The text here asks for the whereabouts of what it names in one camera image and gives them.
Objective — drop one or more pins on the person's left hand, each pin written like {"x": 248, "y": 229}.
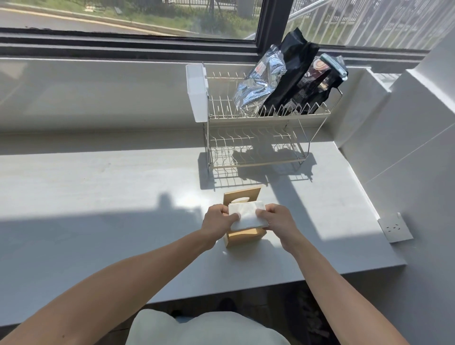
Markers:
{"x": 215, "y": 224}

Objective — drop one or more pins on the person's right hand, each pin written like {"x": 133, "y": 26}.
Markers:
{"x": 282, "y": 224}

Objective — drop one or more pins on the person's right thumb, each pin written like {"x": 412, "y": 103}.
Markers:
{"x": 263, "y": 212}

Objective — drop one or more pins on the person's left thumb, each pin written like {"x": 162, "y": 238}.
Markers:
{"x": 233, "y": 218}

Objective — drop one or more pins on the white tissue stack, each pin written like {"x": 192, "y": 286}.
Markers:
{"x": 247, "y": 215}

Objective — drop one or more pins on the person's right forearm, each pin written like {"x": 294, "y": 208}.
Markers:
{"x": 334, "y": 291}

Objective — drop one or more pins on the person's left forearm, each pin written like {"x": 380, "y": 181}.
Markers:
{"x": 117, "y": 284}

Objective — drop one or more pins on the wooden tissue box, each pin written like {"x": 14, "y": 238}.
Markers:
{"x": 241, "y": 195}

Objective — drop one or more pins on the white two-tier dish rack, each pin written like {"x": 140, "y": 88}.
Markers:
{"x": 248, "y": 156}

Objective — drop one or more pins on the person's white garment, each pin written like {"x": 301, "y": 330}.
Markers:
{"x": 199, "y": 328}

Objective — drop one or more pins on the silver foil bag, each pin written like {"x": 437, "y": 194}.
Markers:
{"x": 257, "y": 85}

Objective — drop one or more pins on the white plastic utensil holder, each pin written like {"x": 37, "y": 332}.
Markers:
{"x": 196, "y": 92}

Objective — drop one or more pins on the dark coffee bag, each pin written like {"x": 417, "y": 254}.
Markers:
{"x": 316, "y": 85}

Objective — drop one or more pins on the tall black bag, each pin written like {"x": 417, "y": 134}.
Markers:
{"x": 297, "y": 57}

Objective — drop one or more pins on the light blue bag clip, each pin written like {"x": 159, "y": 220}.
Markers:
{"x": 336, "y": 64}

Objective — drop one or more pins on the white metal fence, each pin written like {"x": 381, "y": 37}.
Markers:
{"x": 373, "y": 21}

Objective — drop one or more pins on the white wall socket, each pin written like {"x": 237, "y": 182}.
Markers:
{"x": 395, "y": 228}

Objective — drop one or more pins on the black window frame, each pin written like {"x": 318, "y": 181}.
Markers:
{"x": 270, "y": 25}

